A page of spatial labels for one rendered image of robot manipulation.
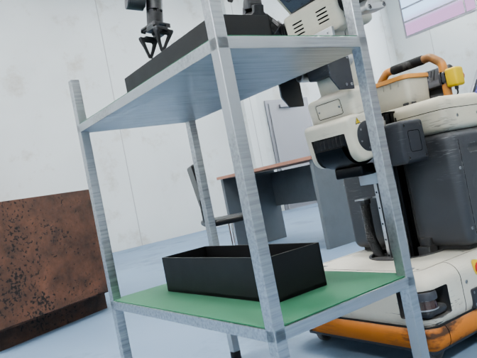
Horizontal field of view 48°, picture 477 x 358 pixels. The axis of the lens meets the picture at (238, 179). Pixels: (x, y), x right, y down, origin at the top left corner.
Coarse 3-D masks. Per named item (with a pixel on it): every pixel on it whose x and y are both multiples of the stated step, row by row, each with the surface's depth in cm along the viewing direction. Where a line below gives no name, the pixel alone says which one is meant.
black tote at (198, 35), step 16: (224, 16) 131; (240, 16) 133; (256, 16) 136; (192, 32) 137; (240, 32) 133; (256, 32) 135; (176, 48) 145; (192, 48) 139; (144, 64) 162; (160, 64) 154; (128, 80) 173; (144, 80) 164
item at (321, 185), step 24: (264, 168) 478; (312, 168) 432; (264, 192) 569; (288, 192) 556; (312, 192) 526; (336, 192) 441; (264, 216) 565; (336, 216) 438; (240, 240) 544; (336, 240) 435
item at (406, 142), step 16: (384, 128) 180; (400, 128) 175; (416, 128) 179; (320, 144) 188; (336, 144) 181; (400, 144) 176; (416, 144) 178; (320, 160) 189; (336, 160) 183; (352, 160) 180; (368, 160) 185; (400, 160) 177; (416, 160) 178; (336, 176) 192; (352, 176) 186; (368, 176) 197
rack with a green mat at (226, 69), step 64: (192, 64) 116; (256, 64) 128; (320, 64) 143; (128, 128) 190; (192, 128) 203; (256, 192) 108; (384, 192) 132; (256, 256) 107; (192, 320) 133; (256, 320) 116; (320, 320) 113
